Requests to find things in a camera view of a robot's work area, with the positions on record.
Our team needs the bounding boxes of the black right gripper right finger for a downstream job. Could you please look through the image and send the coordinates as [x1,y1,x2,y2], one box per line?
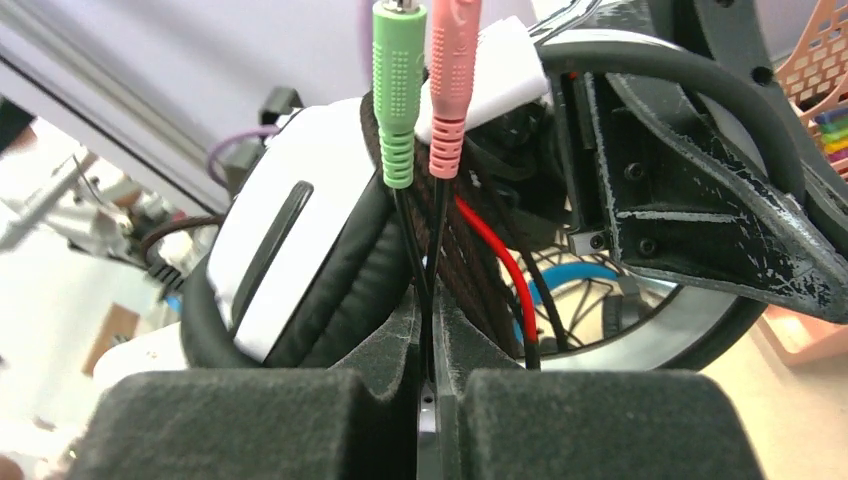
[433,287,763,479]

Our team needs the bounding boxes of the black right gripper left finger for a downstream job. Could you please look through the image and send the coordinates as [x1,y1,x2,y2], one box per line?
[69,294,419,479]

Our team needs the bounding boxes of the coloured marker set pack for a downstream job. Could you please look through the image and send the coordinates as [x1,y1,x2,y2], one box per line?
[813,107,847,179]

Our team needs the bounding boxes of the white and black headphones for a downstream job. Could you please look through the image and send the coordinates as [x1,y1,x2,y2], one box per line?
[180,0,806,372]

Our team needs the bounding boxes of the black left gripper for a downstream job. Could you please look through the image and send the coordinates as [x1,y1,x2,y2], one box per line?
[549,1,847,324]

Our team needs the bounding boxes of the black and blue headphones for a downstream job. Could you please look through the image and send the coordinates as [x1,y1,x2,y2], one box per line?
[510,261,664,352]

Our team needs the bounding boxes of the black braided headphone cable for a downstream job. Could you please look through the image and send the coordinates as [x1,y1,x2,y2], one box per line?
[357,0,571,386]

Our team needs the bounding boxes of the peach plastic file organizer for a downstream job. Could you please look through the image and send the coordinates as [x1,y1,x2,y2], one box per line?
[755,0,848,369]

